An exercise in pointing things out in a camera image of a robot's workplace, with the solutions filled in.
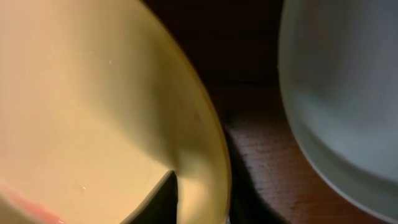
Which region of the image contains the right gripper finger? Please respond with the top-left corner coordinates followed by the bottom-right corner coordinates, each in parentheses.
top-left (123, 171), bottom-right (178, 224)

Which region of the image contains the yellow plate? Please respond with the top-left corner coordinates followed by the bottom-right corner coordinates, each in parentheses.
top-left (1, 0), bottom-right (231, 223)

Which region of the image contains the light green plate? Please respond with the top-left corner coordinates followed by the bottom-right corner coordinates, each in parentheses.
top-left (278, 0), bottom-right (397, 223)

